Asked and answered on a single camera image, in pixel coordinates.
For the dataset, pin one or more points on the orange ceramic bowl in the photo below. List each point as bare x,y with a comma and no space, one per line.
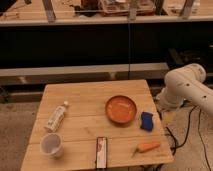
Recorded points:
120,109

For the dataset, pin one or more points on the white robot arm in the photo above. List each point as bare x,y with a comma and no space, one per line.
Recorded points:
186,83

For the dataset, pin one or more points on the wooden table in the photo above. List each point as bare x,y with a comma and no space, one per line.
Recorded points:
85,121

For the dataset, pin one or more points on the blue sponge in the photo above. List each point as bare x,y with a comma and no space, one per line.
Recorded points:
146,121

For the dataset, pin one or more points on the flat rectangular box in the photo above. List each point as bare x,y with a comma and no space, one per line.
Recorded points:
101,153

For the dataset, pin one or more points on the white plastic bottle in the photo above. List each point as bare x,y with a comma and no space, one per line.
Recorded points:
56,118

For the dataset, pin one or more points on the orange carrot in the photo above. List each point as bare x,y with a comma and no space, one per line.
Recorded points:
147,146

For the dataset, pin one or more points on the white plastic cup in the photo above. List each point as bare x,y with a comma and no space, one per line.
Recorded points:
51,145

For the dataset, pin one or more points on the long workbench in background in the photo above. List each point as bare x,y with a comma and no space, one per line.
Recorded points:
95,12

